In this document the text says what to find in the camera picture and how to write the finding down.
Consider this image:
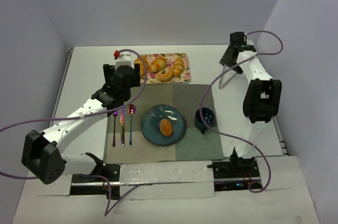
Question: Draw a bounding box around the sesame burger bun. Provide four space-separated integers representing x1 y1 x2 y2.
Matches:
159 118 173 136

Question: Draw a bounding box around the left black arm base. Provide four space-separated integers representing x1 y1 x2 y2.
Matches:
70 152 120 200

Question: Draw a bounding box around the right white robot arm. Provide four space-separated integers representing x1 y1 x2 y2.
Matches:
219 32 282 158

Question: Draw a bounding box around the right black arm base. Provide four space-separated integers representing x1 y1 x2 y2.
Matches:
206 150 262 192

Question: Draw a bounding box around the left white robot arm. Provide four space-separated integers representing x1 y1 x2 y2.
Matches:
21 64 140 184

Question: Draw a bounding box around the golden bread roll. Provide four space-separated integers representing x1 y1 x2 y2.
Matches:
148 57 167 73

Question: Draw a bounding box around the left striped croissant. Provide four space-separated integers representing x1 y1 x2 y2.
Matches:
134 57 149 78

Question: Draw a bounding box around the striped croissant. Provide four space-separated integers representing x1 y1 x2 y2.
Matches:
134 57 149 78
173 57 185 77

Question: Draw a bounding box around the sugared donut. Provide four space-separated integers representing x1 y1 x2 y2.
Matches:
156 66 173 82

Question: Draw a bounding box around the iridescent spoon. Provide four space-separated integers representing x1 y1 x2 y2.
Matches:
128 104 136 146

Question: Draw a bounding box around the iridescent fork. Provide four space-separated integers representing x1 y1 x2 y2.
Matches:
112 110 118 147

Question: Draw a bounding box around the dark blue mug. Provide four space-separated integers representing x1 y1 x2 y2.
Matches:
194 107 215 134

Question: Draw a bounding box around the floral serving tray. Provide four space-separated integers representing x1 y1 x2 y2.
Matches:
133 53 191 85

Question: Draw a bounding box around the right striped croissant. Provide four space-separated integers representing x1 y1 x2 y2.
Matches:
173 57 185 77

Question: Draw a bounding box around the iridescent knife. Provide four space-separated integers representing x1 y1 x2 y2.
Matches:
120 108 125 146

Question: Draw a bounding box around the blue ceramic plate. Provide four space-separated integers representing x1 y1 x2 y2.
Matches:
140 104 186 146

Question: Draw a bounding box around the grey patchwork placemat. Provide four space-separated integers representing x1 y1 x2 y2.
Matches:
104 83 223 164

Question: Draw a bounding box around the silver tape strip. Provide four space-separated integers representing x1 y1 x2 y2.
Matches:
70 160 215 185

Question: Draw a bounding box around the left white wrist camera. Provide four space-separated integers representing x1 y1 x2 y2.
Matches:
114 50 132 70

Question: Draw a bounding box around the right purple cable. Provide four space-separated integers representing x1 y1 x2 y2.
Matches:
199 30 285 193

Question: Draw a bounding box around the purple cable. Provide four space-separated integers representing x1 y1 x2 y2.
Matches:
199 30 285 193
0 48 149 217

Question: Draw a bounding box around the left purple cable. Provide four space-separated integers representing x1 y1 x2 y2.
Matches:
0 48 149 217

